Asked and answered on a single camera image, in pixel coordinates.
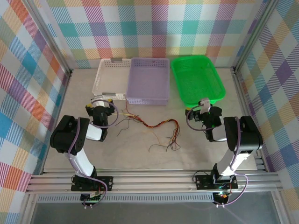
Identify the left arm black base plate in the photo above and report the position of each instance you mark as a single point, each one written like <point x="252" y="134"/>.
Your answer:
<point x="80" y="184"/>

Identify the purple plastic basket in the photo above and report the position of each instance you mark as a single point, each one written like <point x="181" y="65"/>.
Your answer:
<point x="148" y="79"/>

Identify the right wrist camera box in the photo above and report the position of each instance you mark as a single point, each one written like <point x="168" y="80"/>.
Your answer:
<point x="205" y="103"/>

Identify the green plastic basket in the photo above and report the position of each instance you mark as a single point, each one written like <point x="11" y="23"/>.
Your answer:
<point x="198" y="79"/>

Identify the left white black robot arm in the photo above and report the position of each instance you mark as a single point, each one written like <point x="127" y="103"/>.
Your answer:
<point x="70" y="130"/>

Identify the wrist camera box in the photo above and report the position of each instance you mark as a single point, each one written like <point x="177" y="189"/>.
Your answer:
<point x="205" y="103"/>
<point x="98" y="101"/>

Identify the aluminium frame post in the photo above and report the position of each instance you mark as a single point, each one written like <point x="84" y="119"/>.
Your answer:
<point x="52" y="42"/>
<point x="253" y="35"/>

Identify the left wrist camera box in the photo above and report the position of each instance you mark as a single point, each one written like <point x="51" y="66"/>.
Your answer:
<point x="98" y="101"/>

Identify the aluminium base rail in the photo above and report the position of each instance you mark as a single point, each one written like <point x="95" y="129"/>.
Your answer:
<point x="151" y="184"/>

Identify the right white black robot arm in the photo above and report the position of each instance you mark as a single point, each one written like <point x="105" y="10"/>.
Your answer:
<point x="245" y="133"/>

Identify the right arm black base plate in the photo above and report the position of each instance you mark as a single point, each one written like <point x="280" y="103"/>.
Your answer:
<point x="203" y="182"/>

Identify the white plastic basket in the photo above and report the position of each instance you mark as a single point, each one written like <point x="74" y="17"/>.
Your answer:
<point x="109" y="79"/>

